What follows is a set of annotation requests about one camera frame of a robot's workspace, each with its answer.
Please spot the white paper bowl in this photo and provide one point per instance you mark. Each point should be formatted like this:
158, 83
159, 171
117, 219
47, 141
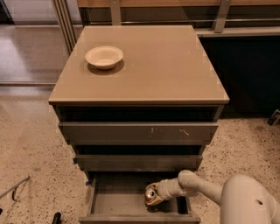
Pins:
104, 57

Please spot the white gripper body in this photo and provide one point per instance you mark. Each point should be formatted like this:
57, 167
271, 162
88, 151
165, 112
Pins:
165, 190

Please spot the metal rod on floor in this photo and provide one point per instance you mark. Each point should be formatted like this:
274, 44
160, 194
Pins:
13, 187

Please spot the red coke can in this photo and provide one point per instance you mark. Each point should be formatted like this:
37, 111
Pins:
150, 195

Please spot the dark caster wheel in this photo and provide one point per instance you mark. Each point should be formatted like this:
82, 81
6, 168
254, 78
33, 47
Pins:
274, 119

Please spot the grey open bottom drawer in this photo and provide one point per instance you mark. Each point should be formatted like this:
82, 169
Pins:
118, 198

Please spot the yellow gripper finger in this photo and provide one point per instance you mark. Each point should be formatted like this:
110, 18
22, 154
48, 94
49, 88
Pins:
152, 186
151, 201

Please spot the metal frame post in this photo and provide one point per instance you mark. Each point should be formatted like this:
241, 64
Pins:
65, 23

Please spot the grey middle drawer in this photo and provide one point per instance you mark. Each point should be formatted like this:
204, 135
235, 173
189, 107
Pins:
137, 163

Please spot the grey top drawer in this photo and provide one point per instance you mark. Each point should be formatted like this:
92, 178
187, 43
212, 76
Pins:
138, 133

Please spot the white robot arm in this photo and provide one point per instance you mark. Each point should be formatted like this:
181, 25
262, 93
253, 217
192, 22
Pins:
242, 199

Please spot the black object on floor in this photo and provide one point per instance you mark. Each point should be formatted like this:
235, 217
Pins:
56, 218

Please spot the grey drawer cabinet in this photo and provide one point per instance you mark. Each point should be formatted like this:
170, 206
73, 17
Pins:
164, 76

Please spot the wooden counter with brackets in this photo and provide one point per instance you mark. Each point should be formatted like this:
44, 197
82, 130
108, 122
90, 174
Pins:
210, 18

